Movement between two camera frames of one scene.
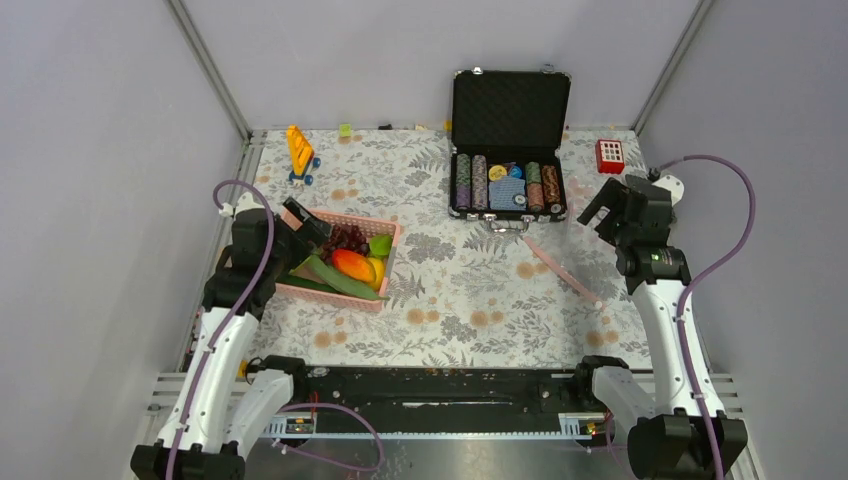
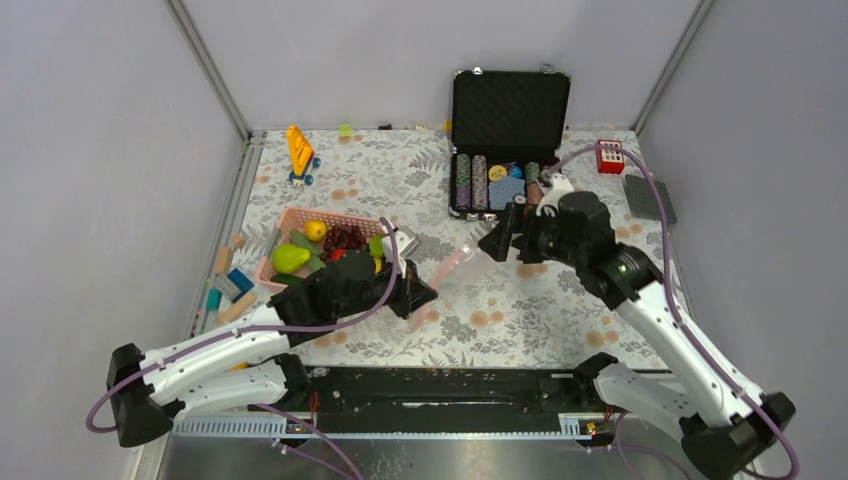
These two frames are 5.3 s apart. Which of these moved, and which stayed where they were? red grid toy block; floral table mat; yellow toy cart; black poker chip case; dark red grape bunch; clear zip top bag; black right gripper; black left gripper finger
Moved: black left gripper finger; black right gripper; clear zip top bag
Stayed: yellow toy cart; black poker chip case; red grid toy block; floral table mat; dark red grape bunch
